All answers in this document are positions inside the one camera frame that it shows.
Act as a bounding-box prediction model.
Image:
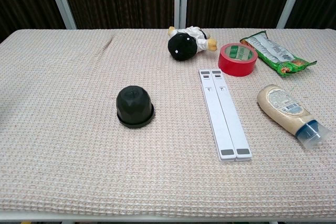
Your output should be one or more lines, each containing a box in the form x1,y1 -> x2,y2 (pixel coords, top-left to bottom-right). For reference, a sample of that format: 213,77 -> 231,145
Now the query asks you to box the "red tape roll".
217,42 -> 258,77

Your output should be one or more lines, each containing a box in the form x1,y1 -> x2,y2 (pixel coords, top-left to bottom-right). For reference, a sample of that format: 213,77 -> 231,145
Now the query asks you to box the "beige waffle tablecloth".
0,27 -> 336,216

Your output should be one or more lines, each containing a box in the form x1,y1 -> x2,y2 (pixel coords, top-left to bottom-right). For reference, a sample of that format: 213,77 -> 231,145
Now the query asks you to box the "black upside-down bowl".
116,84 -> 155,130

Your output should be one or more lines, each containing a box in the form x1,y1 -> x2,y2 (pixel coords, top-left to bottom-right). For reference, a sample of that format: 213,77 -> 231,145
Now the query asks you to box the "black head plush doll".
167,25 -> 219,62

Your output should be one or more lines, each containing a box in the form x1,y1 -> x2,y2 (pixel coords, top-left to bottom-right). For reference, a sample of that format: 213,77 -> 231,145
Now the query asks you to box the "white folding stand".
198,68 -> 254,163

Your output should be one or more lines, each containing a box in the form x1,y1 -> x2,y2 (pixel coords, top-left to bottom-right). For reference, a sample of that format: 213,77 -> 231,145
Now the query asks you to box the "beige sauce squeeze bottle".
256,84 -> 332,151

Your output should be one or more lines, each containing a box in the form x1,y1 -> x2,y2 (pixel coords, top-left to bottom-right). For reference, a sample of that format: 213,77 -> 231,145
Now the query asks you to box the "green snack packet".
239,30 -> 318,79

